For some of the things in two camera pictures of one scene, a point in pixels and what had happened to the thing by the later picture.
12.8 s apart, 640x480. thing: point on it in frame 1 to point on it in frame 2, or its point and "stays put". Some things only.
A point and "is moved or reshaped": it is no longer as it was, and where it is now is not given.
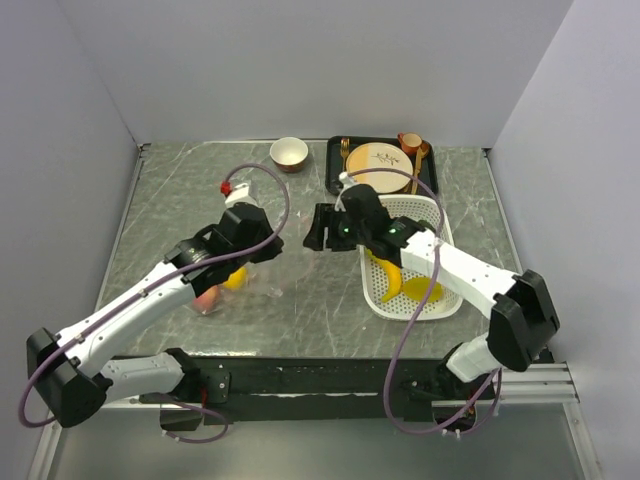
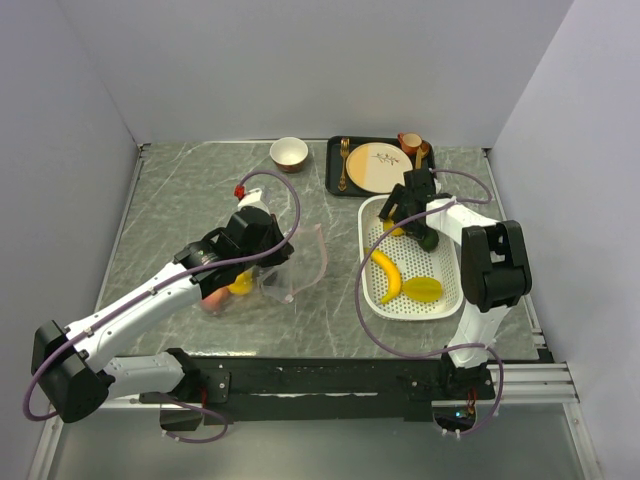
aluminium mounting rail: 550,383 stays put
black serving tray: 334,163 stays put
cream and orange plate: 379,155 stays put
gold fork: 344,151 stays put
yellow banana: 394,277 stays put
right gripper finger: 325,215 to 392,201
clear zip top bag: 281,277 is moved or reshaped
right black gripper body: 359,232 to 403,211
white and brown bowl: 288,154 stays put
